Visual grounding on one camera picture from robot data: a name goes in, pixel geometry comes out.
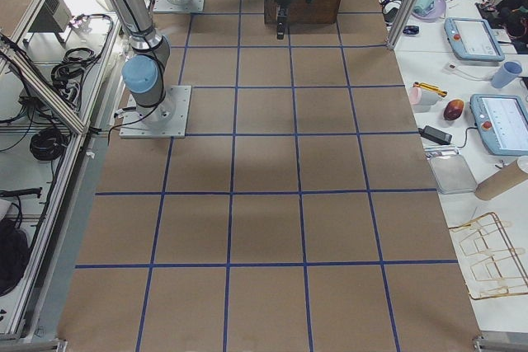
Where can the teal cup on plate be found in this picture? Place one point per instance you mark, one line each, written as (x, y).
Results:
(423, 7)

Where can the pink cup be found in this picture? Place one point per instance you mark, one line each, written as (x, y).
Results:
(421, 99)

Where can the purple plate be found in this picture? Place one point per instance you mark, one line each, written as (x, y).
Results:
(438, 11)

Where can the gold metal cylinder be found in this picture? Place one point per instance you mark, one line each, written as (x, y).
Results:
(431, 88)

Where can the black power adapter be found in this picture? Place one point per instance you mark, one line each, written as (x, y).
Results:
(435, 135)

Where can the blue teach pendant far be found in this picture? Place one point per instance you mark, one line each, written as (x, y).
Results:
(472, 40)

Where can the blue teach pendant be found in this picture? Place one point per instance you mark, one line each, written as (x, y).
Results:
(502, 123)
(472, 40)

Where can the red mango fruit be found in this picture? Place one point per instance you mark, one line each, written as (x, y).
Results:
(453, 110)

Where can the light blue cup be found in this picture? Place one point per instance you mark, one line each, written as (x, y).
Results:
(506, 74)

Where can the blue teach pendant near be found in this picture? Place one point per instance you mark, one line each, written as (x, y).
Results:
(502, 123)

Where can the cardboard tube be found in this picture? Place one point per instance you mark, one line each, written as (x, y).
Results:
(508, 177)

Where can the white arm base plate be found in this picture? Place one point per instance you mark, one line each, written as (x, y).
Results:
(169, 120)

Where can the gold wire rack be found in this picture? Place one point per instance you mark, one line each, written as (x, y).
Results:
(492, 266)

